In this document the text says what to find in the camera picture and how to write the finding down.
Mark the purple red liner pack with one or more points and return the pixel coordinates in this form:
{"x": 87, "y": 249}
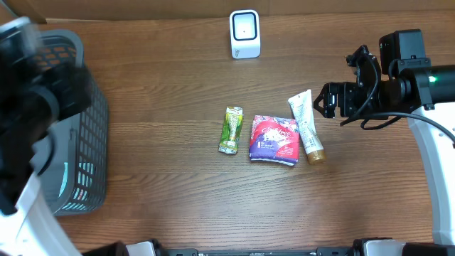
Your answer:
{"x": 274, "y": 139}

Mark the green yellow snack packet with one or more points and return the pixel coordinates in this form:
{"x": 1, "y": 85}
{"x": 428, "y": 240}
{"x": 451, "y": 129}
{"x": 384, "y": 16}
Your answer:
{"x": 232, "y": 127}

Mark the white tube gold cap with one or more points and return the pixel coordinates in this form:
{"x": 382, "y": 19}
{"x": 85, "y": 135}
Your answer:
{"x": 302, "y": 109}

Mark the white barcode scanner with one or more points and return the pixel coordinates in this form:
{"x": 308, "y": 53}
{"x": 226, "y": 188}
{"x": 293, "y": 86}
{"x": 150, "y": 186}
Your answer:
{"x": 245, "y": 39}

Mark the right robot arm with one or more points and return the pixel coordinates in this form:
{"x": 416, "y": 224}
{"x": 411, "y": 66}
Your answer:
{"x": 401, "y": 83}

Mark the grey plastic basket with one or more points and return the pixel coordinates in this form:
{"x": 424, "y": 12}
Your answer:
{"x": 80, "y": 140}

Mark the mint green tissue pack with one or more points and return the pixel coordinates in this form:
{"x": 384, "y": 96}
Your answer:
{"x": 64, "y": 180}

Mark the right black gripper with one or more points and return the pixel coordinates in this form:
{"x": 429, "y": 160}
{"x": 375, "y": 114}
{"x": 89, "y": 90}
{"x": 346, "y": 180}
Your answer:
{"x": 328, "y": 94}

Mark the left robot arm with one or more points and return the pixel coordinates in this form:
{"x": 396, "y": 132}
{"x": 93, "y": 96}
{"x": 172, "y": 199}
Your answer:
{"x": 44, "y": 80}

